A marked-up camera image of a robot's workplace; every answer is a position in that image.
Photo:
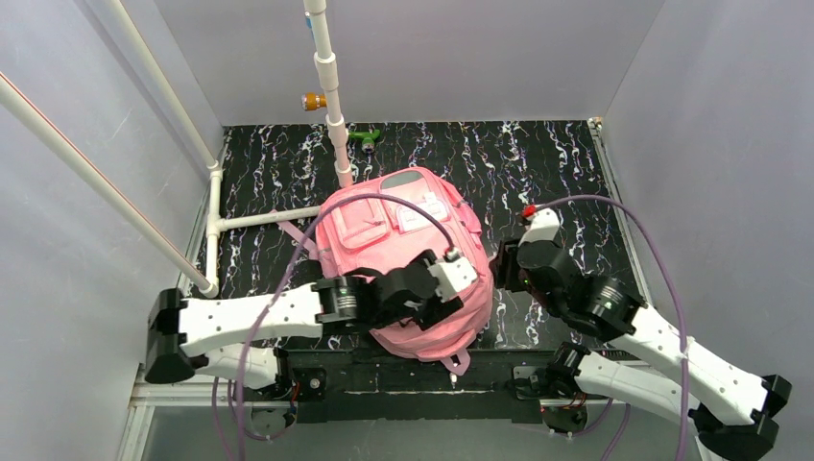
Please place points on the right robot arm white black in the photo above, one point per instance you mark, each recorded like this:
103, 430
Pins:
731, 411

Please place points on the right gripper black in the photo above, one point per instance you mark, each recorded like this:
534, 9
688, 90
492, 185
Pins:
505, 272

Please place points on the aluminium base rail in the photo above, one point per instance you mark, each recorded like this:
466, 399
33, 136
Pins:
334, 388

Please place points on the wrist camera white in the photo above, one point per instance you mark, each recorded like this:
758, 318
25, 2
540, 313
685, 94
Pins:
541, 224
454, 273

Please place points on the green white marker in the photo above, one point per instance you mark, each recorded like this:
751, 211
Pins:
366, 140

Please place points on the pink student backpack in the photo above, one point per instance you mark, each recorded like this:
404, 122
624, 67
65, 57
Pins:
388, 230

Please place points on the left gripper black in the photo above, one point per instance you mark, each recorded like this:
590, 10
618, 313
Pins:
418, 287

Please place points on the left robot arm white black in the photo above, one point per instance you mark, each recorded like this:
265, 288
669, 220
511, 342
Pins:
188, 336

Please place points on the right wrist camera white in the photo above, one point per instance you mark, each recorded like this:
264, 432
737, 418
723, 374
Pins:
541, 224

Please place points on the orange bottle at wall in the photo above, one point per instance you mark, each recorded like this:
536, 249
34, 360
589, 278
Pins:
313, 101

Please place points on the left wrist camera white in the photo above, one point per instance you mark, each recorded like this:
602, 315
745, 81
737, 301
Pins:
454, 273

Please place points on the white pvc pipe frame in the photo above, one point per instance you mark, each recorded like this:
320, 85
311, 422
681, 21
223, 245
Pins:
207, 281

